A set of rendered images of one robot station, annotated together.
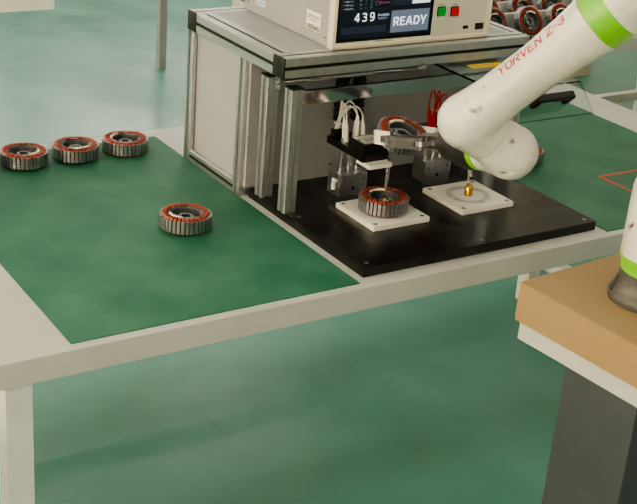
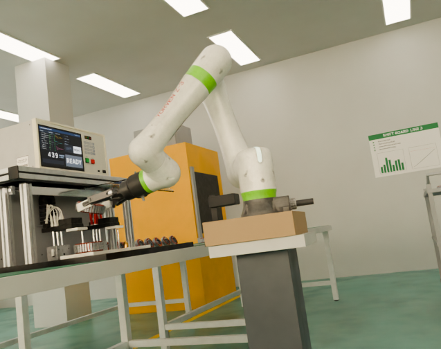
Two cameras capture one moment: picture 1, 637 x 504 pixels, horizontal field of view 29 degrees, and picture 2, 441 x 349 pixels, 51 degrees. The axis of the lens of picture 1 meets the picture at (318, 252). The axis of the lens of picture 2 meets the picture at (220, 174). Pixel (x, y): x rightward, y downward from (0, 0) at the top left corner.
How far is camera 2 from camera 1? 1.39 m
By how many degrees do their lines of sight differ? 46
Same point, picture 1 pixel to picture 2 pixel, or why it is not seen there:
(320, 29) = (28, 163)
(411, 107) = not seen: hidden behind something
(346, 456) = not seen: outside the picture
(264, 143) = (7, 229)
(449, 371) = not seen: outside the picture
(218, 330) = (34, 282)
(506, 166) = (169, 173)
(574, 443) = (259, 310)
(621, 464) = (293, 302)
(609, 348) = (270, 224)
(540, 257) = (181, 253)
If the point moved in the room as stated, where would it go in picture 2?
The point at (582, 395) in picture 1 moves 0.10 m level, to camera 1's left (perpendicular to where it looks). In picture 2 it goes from (254, 278) to (229, 282)
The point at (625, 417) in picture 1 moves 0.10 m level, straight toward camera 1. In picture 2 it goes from (284, 272) to (298, 273)
